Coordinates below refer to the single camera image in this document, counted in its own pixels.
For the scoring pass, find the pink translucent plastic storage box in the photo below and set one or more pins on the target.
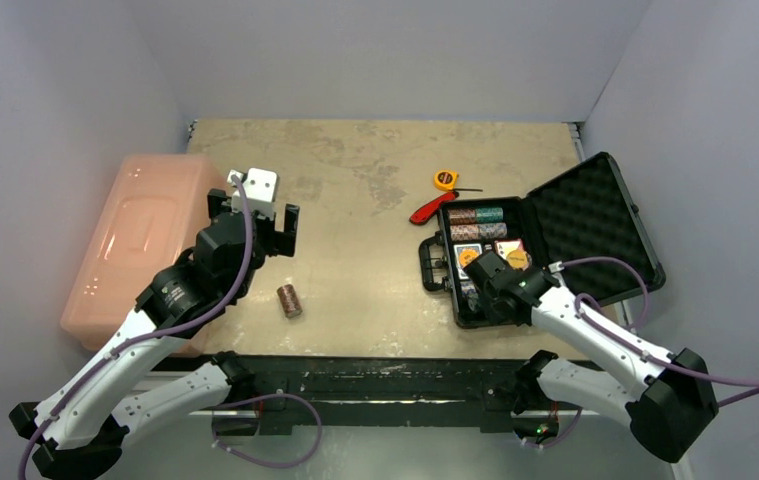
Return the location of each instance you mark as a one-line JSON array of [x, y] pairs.
[[156, 207]]

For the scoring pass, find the orange black chip stack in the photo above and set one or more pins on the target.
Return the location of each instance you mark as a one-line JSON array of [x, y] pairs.
[[462, 216]]

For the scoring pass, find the red black utility knife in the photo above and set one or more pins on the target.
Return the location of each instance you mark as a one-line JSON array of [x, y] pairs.
[[427, 211]]

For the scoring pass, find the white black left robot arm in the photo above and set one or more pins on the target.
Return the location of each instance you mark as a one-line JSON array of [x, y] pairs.
[[81, 430]]

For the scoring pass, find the red playing card deck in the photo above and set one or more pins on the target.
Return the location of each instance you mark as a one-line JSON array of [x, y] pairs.
[[503, 247]]

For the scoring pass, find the green chip stack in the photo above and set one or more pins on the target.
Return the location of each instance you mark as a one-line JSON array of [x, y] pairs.
[[485, 215]]

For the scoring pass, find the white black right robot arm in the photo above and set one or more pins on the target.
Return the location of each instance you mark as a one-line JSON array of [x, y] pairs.
[[665, 400]]

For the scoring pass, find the orange blue chip stack right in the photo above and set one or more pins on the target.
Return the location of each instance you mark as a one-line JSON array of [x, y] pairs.
[[492, 231]]

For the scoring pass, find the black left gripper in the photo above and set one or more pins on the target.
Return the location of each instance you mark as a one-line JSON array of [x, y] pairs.
[[278, 242]]

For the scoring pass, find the blue playing card deck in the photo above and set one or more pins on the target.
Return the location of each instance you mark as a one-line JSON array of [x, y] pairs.
[[456, 248]]

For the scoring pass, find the yellow tape measure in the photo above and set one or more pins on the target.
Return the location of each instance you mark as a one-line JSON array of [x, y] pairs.
[[447, 180]]

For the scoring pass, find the red brown poker chip stack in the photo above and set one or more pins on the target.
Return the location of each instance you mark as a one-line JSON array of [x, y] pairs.
[[289, 301]]

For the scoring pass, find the black poker set case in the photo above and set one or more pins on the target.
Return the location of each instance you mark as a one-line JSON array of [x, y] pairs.
[[584, 218]]

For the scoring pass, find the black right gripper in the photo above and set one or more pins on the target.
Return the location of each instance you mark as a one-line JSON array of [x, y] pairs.
[[485, 273]]

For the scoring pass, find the pink blue chip stack left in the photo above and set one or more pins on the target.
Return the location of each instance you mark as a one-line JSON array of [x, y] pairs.
[[466, 232]]

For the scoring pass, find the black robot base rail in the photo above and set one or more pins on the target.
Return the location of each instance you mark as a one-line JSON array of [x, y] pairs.
[[304, 391]]

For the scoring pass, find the orange small blind button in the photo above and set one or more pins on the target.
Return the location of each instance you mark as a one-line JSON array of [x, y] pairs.
[[467, 255]]

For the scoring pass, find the orange big blind button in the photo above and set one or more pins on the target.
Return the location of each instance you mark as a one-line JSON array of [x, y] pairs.
[[518, 259]]

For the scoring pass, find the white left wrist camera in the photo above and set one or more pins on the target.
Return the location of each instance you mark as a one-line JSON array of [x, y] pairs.
[[257, 188]]

